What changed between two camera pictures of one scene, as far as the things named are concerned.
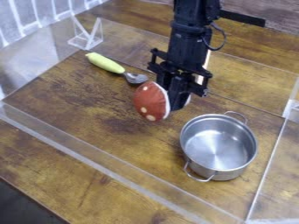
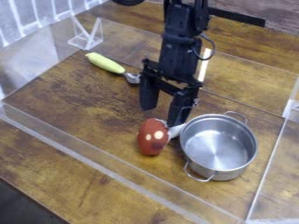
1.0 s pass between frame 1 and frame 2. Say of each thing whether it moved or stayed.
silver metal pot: stayed
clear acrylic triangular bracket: stayed
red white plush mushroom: moved
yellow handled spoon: stayed
